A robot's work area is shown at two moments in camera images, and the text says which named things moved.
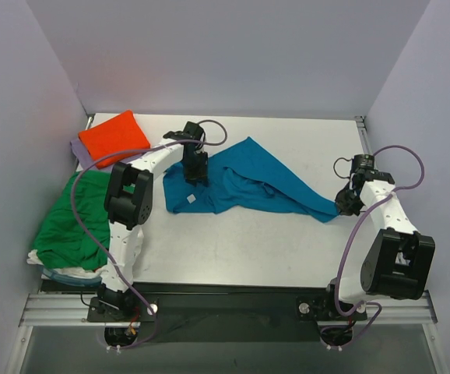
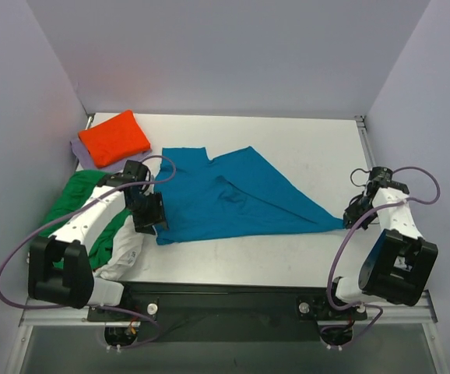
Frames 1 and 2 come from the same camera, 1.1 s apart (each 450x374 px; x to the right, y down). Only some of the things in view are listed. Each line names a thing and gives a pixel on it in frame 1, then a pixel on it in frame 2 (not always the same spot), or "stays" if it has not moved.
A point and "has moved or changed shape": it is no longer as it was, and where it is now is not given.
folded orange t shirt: (116, 134) stays
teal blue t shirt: (247, 179) has moved or changed shape
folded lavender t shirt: (84, 157) stays
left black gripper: (195, 172) to (155, 213)
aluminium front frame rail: (73, 310) stays
